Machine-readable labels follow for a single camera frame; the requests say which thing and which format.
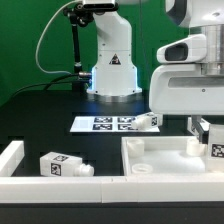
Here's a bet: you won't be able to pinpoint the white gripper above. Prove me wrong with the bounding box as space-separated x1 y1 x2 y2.
149 64 224 142

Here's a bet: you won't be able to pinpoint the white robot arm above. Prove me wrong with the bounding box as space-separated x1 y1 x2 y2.
82 0 224 132

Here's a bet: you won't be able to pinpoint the white tag sheet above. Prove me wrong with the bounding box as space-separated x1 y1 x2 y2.
70 116 159 133

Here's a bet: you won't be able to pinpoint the white U-shaped obstacle fence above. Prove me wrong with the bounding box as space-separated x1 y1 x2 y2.
0 141 224 203

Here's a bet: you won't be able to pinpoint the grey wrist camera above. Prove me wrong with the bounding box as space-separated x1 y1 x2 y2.
157 34 207 64

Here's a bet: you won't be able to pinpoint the black cables on table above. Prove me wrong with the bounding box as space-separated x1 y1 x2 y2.
11 71 93 99

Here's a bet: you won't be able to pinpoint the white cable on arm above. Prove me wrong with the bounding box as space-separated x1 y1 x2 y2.
34 0 83 76

